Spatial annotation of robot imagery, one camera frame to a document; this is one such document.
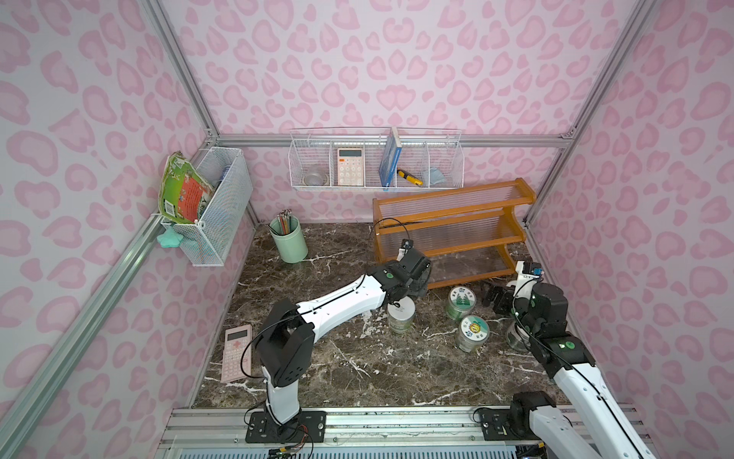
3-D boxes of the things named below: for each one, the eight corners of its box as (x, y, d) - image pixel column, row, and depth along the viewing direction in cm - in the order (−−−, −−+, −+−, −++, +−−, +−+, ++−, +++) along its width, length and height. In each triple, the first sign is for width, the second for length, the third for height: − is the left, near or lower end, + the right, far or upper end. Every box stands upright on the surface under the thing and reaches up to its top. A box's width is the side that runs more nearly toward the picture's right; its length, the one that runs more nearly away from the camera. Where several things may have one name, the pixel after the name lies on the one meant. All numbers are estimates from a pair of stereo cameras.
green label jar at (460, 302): (447, 320, 93) (451, 308, 87) (443, 298, 99) (447, 285, 92) (472, 320, 93) (478, 308, 87) (467, 298, 99) (473, 285, 92)
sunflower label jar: (457, 352, 87) (464, 341, 81) (453, 327, 92) (459, 315, 86) (484, 352, 87) (493, 340, 80) (478, 327, 92) (486, 315, 86)
